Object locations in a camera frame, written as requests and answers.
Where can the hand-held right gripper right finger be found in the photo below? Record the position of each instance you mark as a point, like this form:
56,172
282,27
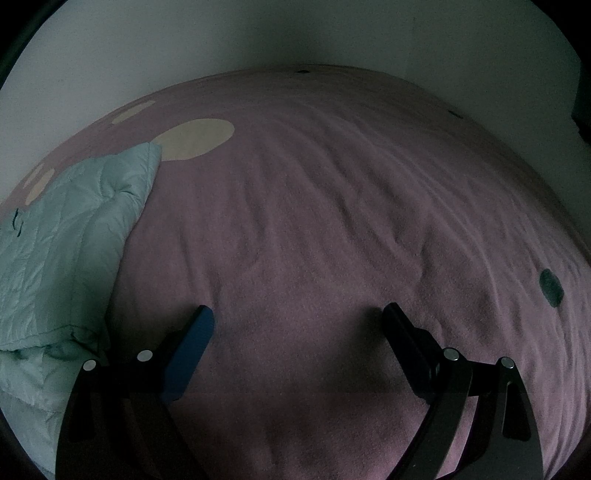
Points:
410,351

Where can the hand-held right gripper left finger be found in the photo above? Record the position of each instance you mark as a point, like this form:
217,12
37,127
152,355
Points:
194,350

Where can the light blue puffer jacket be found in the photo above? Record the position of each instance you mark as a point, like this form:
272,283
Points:
69,240

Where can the pink spotted blanket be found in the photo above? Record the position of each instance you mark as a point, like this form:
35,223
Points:
323,207

